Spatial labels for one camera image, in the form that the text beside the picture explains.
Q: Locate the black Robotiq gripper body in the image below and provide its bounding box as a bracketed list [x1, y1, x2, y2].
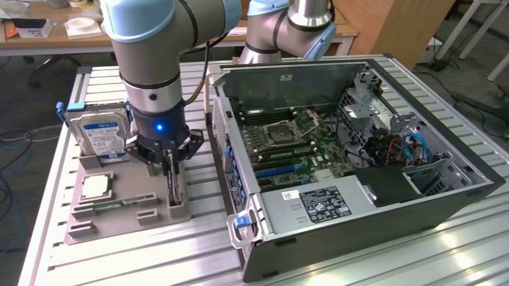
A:
[130, 101, 191, 164]

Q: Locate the graphics card with metal bracket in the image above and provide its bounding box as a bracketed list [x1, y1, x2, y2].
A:
[164, 148, 187, 208]

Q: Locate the hard disk in blue caddy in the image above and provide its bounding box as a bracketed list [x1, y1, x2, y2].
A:
[55, 100, 135, 164]

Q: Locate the grey plastic parts rack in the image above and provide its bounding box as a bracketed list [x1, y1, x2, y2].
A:
[63, 120, 192, 247]

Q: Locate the silver CPU chip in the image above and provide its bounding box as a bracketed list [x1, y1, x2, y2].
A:
[82, 176, 115, 201]

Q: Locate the green RAM stick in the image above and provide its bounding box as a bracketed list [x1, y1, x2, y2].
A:
[91, 195, 154, 211]

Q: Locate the CPU socket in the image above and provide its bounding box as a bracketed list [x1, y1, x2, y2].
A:
[265, 120, 303, 148]

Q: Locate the long blue expansion slot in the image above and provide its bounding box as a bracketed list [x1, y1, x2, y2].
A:
[254, 163, 303, 179]

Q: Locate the black labelled RAM stick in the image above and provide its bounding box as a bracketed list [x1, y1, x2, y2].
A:
[258, 145, 315, 161]

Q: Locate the metal socket cover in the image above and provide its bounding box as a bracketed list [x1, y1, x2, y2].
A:
[291, 108, 322, 138]

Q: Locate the grey power supply unit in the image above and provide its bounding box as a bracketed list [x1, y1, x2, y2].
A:
[261, 175, 377, 236]

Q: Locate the green motherboard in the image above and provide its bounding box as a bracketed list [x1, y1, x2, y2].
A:
[228, 98, 358, 193]

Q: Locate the black chair base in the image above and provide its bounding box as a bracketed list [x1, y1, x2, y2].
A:
[23, 53, 83, 89]

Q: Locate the white square dish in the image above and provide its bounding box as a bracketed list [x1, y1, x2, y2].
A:
[64, 17, 103, 41]

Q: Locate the wooden desk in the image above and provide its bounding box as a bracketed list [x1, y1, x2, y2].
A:
[222, 22, 358, 57]
[0, 0, 119, 57]

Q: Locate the perforated metal disk bay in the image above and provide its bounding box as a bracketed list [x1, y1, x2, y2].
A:
[337, 88, 398, 167]

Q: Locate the black and white box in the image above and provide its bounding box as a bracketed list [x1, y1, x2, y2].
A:
[11, 18, 55, 39]

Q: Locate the black open PC case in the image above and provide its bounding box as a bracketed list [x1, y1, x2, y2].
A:
[202, 58, 506, 284]

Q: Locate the black plastic shroud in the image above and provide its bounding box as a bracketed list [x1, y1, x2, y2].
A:
[355, 165, 425, 208]

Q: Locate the grey hinged disk bay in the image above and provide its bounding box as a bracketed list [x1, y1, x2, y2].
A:
[402, 157, 474, 197]

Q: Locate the wooden cabinet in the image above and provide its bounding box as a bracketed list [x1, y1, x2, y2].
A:
[335, 0, 457, 69]

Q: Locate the black power adapter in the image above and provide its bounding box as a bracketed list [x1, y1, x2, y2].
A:
[428, 58, 452, 73]

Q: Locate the black floor stand base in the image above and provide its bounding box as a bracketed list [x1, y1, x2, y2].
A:
[450, 89, 509, 120]

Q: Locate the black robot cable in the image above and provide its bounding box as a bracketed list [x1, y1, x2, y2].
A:
[180, 29, 239, 105]

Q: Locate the white floor cable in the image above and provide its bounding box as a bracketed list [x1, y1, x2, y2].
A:
[0, 124, 64, 142]

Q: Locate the black wire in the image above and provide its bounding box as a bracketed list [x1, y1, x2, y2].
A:
[333, 113, 370, 167]

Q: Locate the blue floor cable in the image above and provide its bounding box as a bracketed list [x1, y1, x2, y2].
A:
[0, 139, 35, 257]

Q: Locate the red wire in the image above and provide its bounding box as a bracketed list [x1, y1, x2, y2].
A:
[387, 138, 401, 164]

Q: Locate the blue data wire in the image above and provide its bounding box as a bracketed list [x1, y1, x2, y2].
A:
[401, 133, 433, 163]

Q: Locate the white table frame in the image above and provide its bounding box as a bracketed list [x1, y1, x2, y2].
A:
[434, 0, 509, 82]

